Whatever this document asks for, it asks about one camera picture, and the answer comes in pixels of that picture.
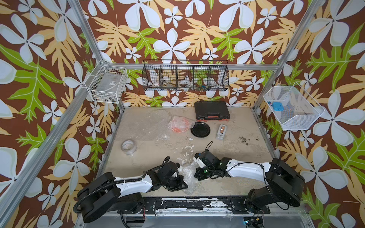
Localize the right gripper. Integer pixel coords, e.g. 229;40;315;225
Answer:
191;166;214;180

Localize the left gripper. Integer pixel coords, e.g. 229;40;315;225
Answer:
162;174;189;191

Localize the black dinner plate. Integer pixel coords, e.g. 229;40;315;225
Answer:
191;122;211;138

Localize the orange plastic plate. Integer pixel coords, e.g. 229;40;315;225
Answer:
170;118;191;134

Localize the clear bubble wrap sheet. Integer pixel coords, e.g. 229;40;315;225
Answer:
167;115;196;134

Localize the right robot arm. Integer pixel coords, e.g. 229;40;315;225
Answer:
194;149;305;213

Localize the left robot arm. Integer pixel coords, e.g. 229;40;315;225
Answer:
73;156;188;223

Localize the grey tape dispenser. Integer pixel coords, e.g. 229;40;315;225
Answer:
216;124;227;141

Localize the clear tape roll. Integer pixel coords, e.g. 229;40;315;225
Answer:
121;139;137;155

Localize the black tool case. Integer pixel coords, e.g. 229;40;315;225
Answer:
194;101;231;121

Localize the blue small object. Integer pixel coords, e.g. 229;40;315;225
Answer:
271;102;284;112

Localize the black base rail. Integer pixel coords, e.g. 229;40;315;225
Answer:
110;194;255;215

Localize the white wire basket right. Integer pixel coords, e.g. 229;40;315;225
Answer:
263;83;325;131

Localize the white wire basket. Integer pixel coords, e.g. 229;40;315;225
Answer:
85;60;129;104
263;83;325;131

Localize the black wire basket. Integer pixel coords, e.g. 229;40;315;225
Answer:
141;59;230;91

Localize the white wire basket left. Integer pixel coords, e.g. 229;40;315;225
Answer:
85;60;129;104

